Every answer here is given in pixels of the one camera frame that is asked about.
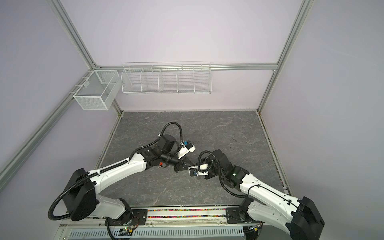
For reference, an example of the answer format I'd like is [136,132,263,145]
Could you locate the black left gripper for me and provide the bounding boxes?
[161,151,194,173]

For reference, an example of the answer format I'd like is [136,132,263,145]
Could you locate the left aluminium frame post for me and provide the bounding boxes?
[47,1,123,117]

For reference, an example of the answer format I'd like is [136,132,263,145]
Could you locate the long white wire basket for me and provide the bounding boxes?
[121,62,212,95]

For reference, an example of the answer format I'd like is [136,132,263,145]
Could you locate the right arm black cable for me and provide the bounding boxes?
[197,150,301,208]

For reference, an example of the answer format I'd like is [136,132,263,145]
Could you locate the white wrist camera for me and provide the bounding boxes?
[178,141,196,160]
[188,164,209,177]

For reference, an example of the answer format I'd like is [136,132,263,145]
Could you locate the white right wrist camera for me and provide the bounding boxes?
[188,164,209,177]

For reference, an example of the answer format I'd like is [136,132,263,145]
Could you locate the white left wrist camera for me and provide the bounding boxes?
[178,141,196,160]

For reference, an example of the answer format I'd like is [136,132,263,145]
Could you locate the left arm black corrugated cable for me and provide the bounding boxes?
[47,121,184,222]

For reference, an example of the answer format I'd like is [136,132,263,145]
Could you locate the small white mesh basket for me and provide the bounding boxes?
[74,70,122,111]

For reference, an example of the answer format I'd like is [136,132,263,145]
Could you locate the white vented cable duct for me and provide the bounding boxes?
[66,226,246,240]

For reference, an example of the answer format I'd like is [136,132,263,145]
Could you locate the aluminium frame corner post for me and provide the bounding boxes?
[257,0,314,114]

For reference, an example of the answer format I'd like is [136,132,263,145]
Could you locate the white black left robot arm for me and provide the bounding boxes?
[63,135,196,225]

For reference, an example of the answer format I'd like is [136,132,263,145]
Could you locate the aluminium base rail with beads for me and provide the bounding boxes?
[59,206,310,227]

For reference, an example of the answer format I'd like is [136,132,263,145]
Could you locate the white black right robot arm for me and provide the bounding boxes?
[190,150,325,240]

